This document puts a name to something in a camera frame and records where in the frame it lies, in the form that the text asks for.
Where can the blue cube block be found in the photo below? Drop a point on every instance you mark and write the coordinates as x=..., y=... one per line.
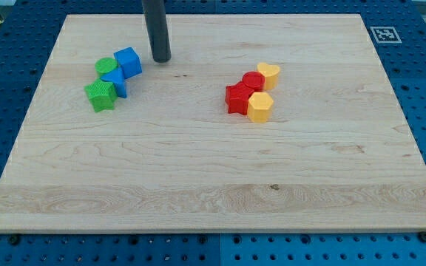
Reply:
x=129, y=61

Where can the yellow hexagon block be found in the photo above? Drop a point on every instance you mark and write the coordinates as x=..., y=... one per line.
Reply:
x=260, y=106

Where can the light wooden board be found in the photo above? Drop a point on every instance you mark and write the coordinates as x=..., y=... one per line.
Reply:
x=336, y=155

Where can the green circle block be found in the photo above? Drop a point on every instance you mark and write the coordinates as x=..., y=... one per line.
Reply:
x=105, y=65

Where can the black bolt front right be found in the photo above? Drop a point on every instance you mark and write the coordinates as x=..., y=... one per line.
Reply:
x=422, y=236

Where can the black bolt front left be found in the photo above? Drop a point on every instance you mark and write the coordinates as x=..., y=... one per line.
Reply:
x=14, y=239

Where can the black bolt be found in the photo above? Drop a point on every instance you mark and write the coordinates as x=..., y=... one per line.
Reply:
x=422, y=236
x=14, y=239

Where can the red circle block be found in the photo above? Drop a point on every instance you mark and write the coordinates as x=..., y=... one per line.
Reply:
x=254, y=80

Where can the yellow heart block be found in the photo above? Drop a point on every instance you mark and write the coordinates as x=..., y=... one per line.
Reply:
x=271, y=74

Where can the green star block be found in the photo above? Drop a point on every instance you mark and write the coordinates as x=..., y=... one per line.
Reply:
x=101, y=94

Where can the blue triangle block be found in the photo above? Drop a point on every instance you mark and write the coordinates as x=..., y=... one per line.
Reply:
x=116, y=76

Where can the white fiducial marker tag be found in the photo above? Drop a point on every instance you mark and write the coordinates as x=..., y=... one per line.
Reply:
x=385, y=35

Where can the red star block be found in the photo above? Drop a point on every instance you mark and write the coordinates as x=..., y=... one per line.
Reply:
x=237, y=98

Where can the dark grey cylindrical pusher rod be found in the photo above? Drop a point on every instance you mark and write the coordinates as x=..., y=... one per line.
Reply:
x=155, y=17

